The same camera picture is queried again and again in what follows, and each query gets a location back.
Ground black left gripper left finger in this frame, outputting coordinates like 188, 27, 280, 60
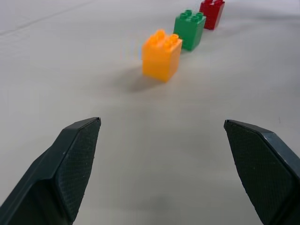
0, 117, 102, 225

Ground orange toy building brick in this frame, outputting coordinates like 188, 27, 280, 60
142, 29, 183, 83

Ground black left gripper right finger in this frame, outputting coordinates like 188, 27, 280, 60
223, 119, 300, 225

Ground red toy building brick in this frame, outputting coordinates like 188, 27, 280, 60
199, 0, 225, 30

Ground green toy building brick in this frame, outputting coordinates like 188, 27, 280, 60
173, 9, 207, 52

